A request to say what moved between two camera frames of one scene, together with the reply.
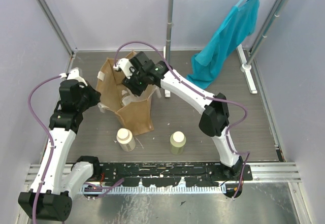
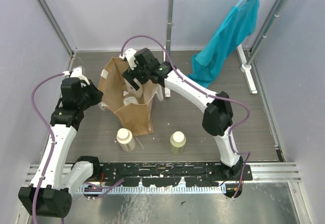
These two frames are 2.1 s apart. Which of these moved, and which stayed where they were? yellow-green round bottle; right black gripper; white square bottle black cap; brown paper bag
Moved: white square bottle black cap
Stayed: brown paper bag; yellow-green round bottle; right black gripper
